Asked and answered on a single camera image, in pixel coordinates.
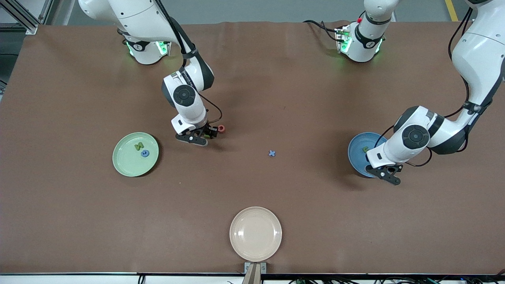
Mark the blue plate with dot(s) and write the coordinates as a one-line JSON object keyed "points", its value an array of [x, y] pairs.
{"points": [[357, 152]]}

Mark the green letter N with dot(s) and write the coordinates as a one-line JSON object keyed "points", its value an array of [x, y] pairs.
{"points": [[139, 146]]}

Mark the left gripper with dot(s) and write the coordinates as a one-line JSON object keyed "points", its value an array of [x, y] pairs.
{"points": [[391, 169]]}

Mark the light green plate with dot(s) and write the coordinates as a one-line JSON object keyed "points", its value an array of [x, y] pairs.
{"points": [[130, 163]]}

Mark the small box with green lights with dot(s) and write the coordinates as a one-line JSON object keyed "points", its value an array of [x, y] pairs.
{"points": [[343, 39], [163, 48]]}

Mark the beige plate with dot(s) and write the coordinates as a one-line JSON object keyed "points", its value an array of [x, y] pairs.
{"points": [[255, 234]]}

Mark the aluminium frame profile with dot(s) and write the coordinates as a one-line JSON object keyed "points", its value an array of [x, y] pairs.
{"points": [[29, 25]]}

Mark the red letter Q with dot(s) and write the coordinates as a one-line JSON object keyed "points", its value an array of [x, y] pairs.
{"points": [[219, 128]]}

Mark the blue letter G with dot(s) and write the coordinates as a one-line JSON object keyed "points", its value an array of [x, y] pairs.
{"points": [[142, 154]]}

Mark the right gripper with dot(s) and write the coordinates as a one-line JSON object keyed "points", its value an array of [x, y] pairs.
{"points": [[209, 131]]}

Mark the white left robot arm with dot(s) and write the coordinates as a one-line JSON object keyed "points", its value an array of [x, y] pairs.
{"points": [[479, 59]]}

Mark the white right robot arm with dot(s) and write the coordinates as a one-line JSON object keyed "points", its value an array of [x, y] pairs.
{"points": [[130, 15]]}

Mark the beige mount bar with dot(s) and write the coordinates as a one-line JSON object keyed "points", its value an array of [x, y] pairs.
{"points": [[252, 276]]}

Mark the brown table mat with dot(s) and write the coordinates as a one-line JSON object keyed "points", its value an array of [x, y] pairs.
{"points": [[252, 98]]}

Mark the grey metal bracket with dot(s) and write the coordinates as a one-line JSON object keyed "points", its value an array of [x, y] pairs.
{"points": [[263, 267]]}

